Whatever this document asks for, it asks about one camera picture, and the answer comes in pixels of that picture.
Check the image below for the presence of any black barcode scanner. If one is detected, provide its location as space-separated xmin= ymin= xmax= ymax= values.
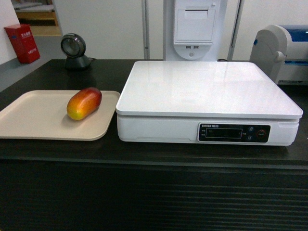
xmin=61 ymin=33 xmax=91 ymax=70

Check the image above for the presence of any red fire extinguisher box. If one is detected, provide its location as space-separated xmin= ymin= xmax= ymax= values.
xmin=4 ymin=24 xmax=40 ymax=64

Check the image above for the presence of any grey blue label printer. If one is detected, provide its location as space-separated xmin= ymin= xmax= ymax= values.
xmin=250 ymin=25 xmax=308 ymax=85

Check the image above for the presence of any white checkout scale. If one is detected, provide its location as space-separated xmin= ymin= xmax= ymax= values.
xmin=116 ymin=61 xmax=303 ymax=146

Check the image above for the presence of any dark red mango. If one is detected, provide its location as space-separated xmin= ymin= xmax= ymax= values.
xmin=66 ymin=87 xmax=102 ymax=120

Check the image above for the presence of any black checkout counter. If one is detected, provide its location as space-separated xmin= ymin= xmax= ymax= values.
xmin=0 ymin=59 xmax=308 ymax=231

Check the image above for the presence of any white checkout kiosk stand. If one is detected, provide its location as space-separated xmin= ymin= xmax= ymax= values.
xmin=163 ymin=0 xmax=227 ymax=61

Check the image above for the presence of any beige plastic tray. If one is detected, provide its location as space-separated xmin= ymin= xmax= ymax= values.
xmin=0 ymin=90 xmax=120 ymax=141

